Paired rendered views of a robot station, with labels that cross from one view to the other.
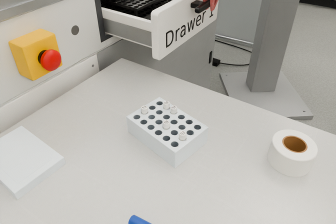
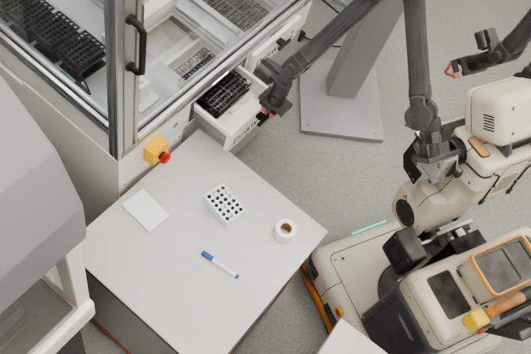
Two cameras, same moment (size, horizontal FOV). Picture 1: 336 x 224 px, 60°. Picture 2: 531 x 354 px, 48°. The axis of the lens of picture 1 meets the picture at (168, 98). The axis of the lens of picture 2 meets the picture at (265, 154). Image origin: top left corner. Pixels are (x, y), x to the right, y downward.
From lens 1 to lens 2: 1.50 m
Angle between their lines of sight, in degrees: 22
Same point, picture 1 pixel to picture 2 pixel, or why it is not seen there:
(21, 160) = (148, 213)
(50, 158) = (163, 214)
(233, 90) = (307, 88)
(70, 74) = not seen: hidden behind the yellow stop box
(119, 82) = (197, 156)
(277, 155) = (276, 232)
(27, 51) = (155, 156)
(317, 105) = (395, 125)
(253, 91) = (330, 95)
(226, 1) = not seen: outside the picture
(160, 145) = (220, 216)
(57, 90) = not seen: hidden behind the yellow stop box
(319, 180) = (292, 246)
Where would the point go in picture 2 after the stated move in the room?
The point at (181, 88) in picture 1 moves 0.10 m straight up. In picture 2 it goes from (238, 169) to (242, 155)
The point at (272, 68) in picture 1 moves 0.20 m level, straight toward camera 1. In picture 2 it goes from (355, 78) to (340, 103)
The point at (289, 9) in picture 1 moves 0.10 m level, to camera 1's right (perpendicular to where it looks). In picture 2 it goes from (382, 31) to (403, 35)
